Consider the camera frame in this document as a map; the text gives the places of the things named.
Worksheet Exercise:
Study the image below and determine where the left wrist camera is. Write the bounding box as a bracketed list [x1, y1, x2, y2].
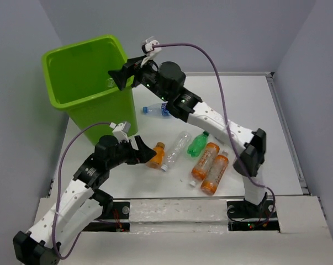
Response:
[109, 121, 131, 142]

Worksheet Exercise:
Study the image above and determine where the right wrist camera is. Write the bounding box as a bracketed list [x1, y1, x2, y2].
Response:
[141, 36, 162, 67]

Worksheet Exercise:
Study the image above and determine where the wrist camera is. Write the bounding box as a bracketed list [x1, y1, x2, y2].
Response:
[141, 36, 162, 67]
[109, 121, 131, 142]

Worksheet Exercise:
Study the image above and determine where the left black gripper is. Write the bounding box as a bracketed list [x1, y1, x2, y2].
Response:
[107, 135, 156, 169]

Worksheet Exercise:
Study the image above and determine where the small orange juice bottle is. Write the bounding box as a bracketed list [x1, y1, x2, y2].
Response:
[147, 142, 165, 169]

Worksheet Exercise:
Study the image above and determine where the blue label water bottle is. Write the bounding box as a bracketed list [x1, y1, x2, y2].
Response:
[142, 103, 171, 118]

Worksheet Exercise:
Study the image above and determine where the green soda bottle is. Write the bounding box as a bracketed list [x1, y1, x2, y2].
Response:
[187, 131, 209, 157]

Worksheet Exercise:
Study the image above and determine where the orange label tea bottle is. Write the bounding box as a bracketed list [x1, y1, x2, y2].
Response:
[189, 142, 220, 188]

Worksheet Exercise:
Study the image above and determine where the green plastic bin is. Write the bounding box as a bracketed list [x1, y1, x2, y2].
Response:
[42, 35, 138, 145]

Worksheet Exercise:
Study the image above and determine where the clear bottle white cap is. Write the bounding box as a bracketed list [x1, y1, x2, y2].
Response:
[161, 131, 192, 172]

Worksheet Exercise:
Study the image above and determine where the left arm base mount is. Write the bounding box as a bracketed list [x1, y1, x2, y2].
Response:
[83, 200, 130, 232]

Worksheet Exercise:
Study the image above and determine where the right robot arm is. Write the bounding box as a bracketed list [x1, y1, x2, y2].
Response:
[108, 56, 267, 216]

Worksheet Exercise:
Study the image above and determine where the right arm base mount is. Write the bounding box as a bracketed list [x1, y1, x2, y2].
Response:
[226, 200, 280, 232]

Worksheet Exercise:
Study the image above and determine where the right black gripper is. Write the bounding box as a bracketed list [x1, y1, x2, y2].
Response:
[108, 53, 169, 102]

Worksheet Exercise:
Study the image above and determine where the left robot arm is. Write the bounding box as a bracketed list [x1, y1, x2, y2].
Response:
[13, 135, 156, 264]

